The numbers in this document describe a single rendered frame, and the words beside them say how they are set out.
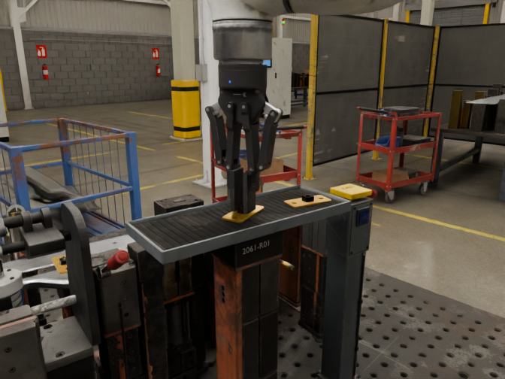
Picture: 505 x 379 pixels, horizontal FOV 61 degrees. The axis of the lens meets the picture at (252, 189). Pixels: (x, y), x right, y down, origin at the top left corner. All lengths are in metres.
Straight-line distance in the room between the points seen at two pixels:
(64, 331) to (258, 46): 0.57
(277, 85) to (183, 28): 3.74
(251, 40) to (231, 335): 0.48
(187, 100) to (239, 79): 7.44
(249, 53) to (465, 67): 7.44
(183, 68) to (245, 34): 7.47
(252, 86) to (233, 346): 0.44
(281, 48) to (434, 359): 10.29
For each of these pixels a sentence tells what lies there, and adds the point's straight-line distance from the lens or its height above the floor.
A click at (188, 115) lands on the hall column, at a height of 0.47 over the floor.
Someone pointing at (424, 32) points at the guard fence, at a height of 1.87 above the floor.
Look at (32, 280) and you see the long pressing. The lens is 0.94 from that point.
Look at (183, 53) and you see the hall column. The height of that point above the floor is 1.58.
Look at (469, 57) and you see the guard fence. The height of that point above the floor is 1.49.
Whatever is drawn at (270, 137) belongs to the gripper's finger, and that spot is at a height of 1.30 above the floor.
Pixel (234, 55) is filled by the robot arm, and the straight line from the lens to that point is 0.64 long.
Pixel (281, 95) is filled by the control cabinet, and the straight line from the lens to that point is 11.20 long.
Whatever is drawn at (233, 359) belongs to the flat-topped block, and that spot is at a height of 0.91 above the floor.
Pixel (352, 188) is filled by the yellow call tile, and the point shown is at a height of 1.16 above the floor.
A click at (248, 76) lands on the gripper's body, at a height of 1.39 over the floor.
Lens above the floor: 1.40
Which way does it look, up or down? 17 degrees down
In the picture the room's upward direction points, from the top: straight up
